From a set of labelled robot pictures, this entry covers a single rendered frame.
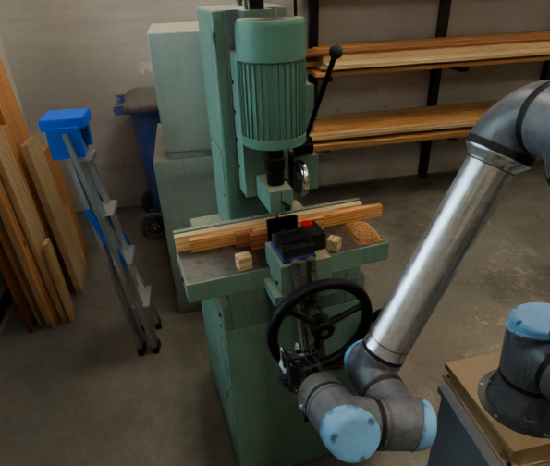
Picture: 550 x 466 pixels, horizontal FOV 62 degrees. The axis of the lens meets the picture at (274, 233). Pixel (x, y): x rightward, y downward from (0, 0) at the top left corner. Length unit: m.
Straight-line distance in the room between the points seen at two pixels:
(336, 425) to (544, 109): 0.58
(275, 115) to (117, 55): 2.45
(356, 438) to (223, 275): 0.59
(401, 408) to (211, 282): 0.59
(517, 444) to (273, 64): 1.06
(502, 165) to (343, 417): 0.49
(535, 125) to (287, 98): 0.60
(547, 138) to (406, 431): 0.52
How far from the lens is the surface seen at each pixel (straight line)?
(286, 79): 1.16
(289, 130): 1.20
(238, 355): 1.42
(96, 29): 3.53
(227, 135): 1.44
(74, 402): 2.31
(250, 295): 1.29
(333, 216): 1.44
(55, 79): 3.64
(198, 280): 1.23
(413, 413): 0.90
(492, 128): 0.85
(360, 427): 0.82
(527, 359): 1.22
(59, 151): 1.93
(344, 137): 3.33
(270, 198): 1.29
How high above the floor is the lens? 1.60
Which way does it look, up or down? 30 degrees down
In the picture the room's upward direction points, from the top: 2 degrees counter-clockwise
